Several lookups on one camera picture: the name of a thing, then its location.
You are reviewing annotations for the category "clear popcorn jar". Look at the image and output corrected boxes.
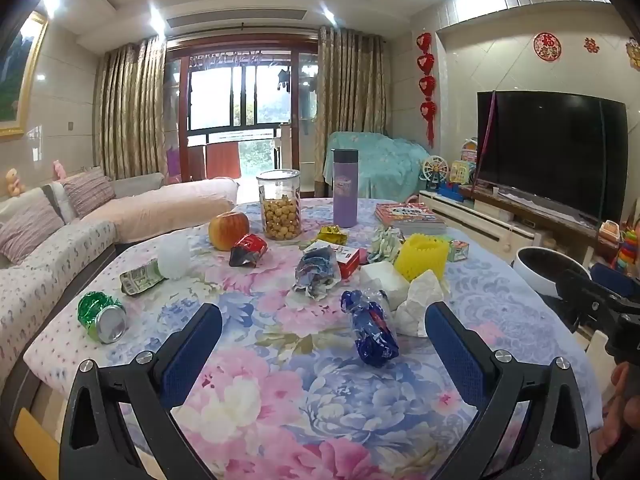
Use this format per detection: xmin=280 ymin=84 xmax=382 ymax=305
xmin=256 ymin=169 xmax=303 ymax=242

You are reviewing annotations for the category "toy ferris wheel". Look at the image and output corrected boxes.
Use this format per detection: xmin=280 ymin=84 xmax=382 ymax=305
xmin=421 ymin=154 xmax=451 ymax=191

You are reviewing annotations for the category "white folded tissue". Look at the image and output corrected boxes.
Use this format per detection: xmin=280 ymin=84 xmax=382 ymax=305
xmin=360 ymin=261 xmax=411 ymax=311

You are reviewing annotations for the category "red crumpled snack wrapper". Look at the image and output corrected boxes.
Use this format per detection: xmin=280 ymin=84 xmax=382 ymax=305
xmin=229 ymin=233 xmax=269 ymax=268

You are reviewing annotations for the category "beige curtain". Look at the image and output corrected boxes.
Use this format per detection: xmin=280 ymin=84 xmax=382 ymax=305
xmin=316 ymin=25 xmax=393 ymax=186
xmin=95 ymin=37 xmax=168 ymax=181

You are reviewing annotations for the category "yellow crumpled wrapper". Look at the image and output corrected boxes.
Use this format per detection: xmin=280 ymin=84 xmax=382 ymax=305
xmin=316 ymin=225 xmax=348 ymax=246

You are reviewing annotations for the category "red yellow apple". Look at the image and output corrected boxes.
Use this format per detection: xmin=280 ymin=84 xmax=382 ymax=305
xmin=208 ymin=211 xmax=250 ymax=251

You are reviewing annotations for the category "white crumpled tissue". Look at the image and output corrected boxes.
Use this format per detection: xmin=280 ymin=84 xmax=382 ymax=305
xmin=392 ymin=270 xmax=451 ymax=337

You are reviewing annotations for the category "blue candy wrapper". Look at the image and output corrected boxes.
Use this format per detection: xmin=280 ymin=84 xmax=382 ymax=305
xmin=341 ymin=288 xmax=401 ymax=367

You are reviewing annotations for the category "teal cloth cover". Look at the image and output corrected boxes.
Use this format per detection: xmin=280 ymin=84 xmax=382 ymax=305
xmin=327 ymin=131 xmax=433 ymax=201

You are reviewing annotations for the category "colourful toy house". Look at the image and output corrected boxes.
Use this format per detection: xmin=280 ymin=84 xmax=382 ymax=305
xmin=450 ymin=160 xmax=478 ymax=186

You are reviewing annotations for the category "red heart hanging decoration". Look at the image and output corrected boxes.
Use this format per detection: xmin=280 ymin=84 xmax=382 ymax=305
xmin=415 ymin=31 xmax=438 ymax=146

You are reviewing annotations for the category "rainbow stacking ring toy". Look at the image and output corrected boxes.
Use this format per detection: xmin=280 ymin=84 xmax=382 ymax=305
xmin=617 ymin=227 xmax=640 ymax=276

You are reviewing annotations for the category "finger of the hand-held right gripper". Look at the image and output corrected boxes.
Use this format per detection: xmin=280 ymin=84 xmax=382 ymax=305
xmin=590 ymin=262 xmax=640 ymax=303
xmin=556 ymin=269 xmax=626 ymax=333

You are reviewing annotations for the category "gold framed painting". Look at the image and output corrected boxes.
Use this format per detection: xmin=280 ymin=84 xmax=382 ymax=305
xmin=0 ymin=10 xmax=49 ymax=137

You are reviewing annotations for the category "colourful book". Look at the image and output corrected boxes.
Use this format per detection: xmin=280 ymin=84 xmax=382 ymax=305
xmin=375 ymin=202 xmax=447 ymax=235

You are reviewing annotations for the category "round red wall sticker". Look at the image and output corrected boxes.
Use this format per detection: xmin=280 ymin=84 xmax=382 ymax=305
xmin=532 ymin=31 xmax=562 ymax=58

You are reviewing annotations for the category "patterned sofa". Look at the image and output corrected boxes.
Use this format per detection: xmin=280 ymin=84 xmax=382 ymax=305
xmin=0 ymin=172 xmax=238 ymax=376

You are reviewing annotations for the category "person's right hand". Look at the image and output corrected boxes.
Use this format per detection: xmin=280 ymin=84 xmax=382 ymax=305
xmin=597 ymin=360 xmax=640 ymax=456

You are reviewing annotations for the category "red white small box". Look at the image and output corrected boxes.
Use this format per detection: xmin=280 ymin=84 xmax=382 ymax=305
xmin=307 ymin=240 xmax=361 ymax=281

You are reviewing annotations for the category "small teddy bear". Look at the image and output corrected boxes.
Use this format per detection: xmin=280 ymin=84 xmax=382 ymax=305
xmin=5 ymin=167 xmax=26 ymax=197

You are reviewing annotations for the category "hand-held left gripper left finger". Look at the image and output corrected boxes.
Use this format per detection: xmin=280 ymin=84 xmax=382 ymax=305
xmin=59 ymin=303 xmax=224 ymax=480

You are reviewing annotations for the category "pink sofa blanket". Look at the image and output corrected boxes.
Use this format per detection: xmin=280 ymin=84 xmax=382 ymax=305
xmin=82 ymin=177 xmax=238 ymax=243

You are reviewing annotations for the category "wooden balcony door frame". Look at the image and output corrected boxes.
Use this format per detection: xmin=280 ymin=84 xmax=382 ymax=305
xmin=165 ymin=40 xmax=321 ymax=181

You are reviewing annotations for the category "floral tablecloth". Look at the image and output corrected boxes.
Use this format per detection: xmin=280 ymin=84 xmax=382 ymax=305
xmin=22 ymin=197 xmax=606 ymax=480

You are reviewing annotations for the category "white television stand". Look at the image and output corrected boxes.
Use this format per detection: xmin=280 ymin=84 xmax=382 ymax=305
xmin=419 ymin=187 xmax=621 ymax=271

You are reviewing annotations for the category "white round trash bin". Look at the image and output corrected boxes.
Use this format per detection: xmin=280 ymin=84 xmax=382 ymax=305
xmin=512 ymin=246 xmax=596 ymax=306

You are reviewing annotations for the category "crushed green white carton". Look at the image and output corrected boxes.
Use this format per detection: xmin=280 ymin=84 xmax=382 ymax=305
xmin=120 ymin=260 xmax=167 ymax=297

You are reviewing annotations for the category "purple thermos bottle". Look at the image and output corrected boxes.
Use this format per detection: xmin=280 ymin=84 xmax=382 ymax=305
xmin=332 ymin=148 xmax=359 ymax=229

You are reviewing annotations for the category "striped pink pillow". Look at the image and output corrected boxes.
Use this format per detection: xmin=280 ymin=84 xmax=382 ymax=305
xmin=0 ymin=202 xmax=66 ymax=266
xmin=62 ymin=167 xmax=117 ymax=218

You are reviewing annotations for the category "pink stick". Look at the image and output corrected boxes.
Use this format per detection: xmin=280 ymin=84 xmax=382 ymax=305
xmin=475 ymin=91 xmax=497 ymax=181

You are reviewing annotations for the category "green white crumpled wrapper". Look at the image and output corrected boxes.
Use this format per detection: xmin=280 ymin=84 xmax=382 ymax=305
xmin=367 ymin=225 xmax=406 ymax=266

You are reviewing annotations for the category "black television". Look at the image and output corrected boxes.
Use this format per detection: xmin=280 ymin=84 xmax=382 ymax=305
xmin=476 ymin=91 xmax=628 ymax=226

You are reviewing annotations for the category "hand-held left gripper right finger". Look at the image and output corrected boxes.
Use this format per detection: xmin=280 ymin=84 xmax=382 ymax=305
xmin=424 ymin=301 xmax=593 ymax=480

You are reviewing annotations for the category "blue silver crumpled wrapper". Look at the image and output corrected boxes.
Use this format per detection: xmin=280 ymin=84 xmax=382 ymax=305
xmin=292 ymin=247 xmax=342 ymax=302

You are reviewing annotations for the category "crushed green can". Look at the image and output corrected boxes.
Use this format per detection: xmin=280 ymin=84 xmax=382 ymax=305
xmin=76 ymin=291 xmax=127 ymax=345

